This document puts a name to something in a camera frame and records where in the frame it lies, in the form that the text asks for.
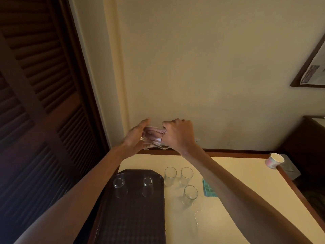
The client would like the clear drinking glass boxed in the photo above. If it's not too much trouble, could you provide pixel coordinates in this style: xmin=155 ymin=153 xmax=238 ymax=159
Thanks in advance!
xmin=183 ymin=185 xmax=199 ymax=208
xmin=142 ymin=177 xmax=154 ymax=198
xmin=180 ymin=167 xmax=194 ymax=186
xmin=113 ymin=176 xmax=129 ymax=199
xmin=164 ymin=167 xmax=177 ymax=187
xmin=140 ymin=126 xmax=170 ymax=151

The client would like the dark wooden furniture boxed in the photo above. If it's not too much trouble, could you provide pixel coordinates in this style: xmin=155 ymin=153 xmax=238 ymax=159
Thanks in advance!
xmin=284 ymin=115 xmax=325 ymax=191

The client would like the wooden framed picture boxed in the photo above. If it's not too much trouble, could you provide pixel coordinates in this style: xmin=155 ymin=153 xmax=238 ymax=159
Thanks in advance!
xmin=290 ymin=33 xmax=325 ymax=89

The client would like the person's left hand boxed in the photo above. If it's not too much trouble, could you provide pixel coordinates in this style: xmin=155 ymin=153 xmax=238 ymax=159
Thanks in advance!
xmin=122 ymin=118 xmax=152 ymax=157

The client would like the person's right forearm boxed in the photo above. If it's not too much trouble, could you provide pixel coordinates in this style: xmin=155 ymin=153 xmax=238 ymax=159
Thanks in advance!
xmin=181 ymin=144 xmax=313 ymax=244

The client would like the person's left forearm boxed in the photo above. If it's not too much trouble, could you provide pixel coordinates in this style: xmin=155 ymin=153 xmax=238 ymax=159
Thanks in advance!
xmin=14 ymin=143 xmax=129 ymax=244

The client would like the grey box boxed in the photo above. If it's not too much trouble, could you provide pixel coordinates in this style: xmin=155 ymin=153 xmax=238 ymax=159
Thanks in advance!
xmin=279 ymin=154 xmax=302 ymax=181

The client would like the pink cleaning cloth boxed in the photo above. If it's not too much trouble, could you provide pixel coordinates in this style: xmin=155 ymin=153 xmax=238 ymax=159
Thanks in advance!
xmin=144 ymin=126 xmax=167 ymax=146

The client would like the dark brown plastic tray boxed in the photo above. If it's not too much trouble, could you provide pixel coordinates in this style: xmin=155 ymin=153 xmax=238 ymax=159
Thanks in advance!
xmin=94 ymin=169 xmax=167 ymax=244

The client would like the dark wooden louvered door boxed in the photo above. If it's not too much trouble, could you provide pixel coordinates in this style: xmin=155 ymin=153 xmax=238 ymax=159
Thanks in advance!
xmin=0 ymin=0 xmax=110 ymax=244

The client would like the teal folded cloth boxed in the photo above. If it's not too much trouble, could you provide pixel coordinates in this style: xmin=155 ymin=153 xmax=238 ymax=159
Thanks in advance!
xmin=202 ymin=178 xmax=219 ymax=198

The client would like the white patterned paper cup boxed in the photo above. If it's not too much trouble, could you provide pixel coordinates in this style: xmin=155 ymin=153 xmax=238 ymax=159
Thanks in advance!
xmin=265 ymin=153 xmax=285 ymax=169

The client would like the person's right hand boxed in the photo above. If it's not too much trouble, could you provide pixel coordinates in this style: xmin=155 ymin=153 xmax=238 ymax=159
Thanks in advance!
xmin=162 ymin=118 xmax=197 ymax=155

